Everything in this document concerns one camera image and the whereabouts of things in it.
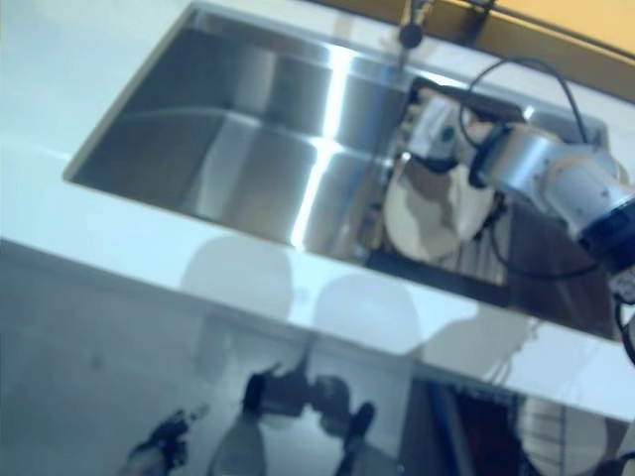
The beige round plate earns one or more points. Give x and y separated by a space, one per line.
546 436
421 223

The open black dishwasher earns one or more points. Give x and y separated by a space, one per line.
471 436

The black steel dish rack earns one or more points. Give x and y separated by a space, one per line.
421 270

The white glossy cabinet door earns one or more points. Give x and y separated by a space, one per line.
99 322
357 362

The stainless steel sink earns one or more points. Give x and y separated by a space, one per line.
223 149

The left black robot foot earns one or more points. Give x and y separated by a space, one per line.
258 392

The black robot foot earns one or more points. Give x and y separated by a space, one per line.
361 421
258 392

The right black robot foot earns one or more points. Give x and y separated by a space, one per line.
361 421

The chrome pull-out faucet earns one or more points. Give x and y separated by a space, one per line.
412 30

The dark window frame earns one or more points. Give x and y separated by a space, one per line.
478 20

